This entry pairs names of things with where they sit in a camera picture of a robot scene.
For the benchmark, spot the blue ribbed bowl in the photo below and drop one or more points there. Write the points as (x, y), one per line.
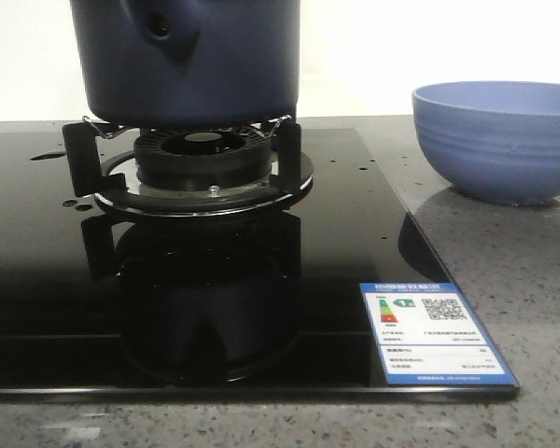
(498, 141)

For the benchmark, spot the black metal pot support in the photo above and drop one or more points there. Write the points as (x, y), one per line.
(115, 186)

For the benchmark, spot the dark blue pot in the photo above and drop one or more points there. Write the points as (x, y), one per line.
(181, 64)

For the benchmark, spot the black gas burner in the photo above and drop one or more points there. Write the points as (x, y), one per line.
(196, 160)

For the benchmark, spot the blue energy label sticker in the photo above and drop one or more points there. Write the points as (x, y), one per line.
(426, 334)

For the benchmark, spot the black glass gas stove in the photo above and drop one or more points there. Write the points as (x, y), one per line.
(282, 308)

